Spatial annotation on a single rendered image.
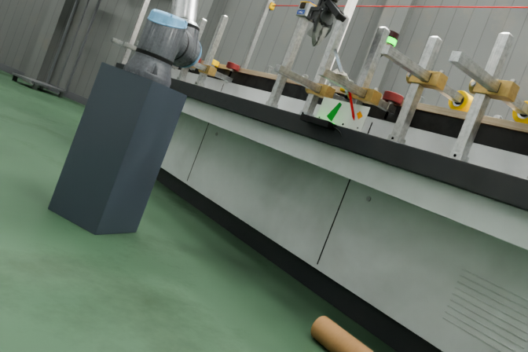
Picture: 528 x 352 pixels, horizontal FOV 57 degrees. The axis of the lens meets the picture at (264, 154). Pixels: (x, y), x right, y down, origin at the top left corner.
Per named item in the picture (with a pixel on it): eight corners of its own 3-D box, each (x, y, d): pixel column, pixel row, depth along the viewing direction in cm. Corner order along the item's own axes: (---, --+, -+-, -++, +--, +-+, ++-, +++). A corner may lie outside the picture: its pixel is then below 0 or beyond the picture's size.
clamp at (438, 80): (434, 85, 164) (440, 71, 164) (402, 80, 175) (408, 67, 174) (444, 91, 168) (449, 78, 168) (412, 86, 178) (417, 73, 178)
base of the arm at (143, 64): (151, 80, 180) (160, 54, 179) (112, 66, 187) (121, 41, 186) (177, 91, 197) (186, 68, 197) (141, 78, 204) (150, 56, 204)
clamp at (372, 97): (369, 101, 184) (375, 89, 184) (344, 96, 195) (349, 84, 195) (379, 106, 188) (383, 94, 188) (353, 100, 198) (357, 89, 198)
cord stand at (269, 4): (229, 108, 457) (272, -4, 453) (225, 106, 464) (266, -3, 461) (236, 111, 462) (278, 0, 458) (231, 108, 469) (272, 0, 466)
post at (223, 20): (196, 90, 289) (224, 14, 287) (192, 89, 292) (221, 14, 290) (200, 93, 291) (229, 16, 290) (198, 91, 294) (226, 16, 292)
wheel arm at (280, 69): (277, 74, 191) (281, 64, 191) (273, 73, 194) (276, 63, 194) (347, 109, 218) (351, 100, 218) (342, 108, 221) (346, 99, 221)
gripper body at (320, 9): (317, 27, 202) (328, 0, 202) (331, 28, 196) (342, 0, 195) (305, 20, 198) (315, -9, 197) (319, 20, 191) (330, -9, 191)
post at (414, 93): (387, 163, 171) (438, 34, 170) (380, 161, 174) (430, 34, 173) (394, 166, 173) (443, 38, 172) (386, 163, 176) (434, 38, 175)
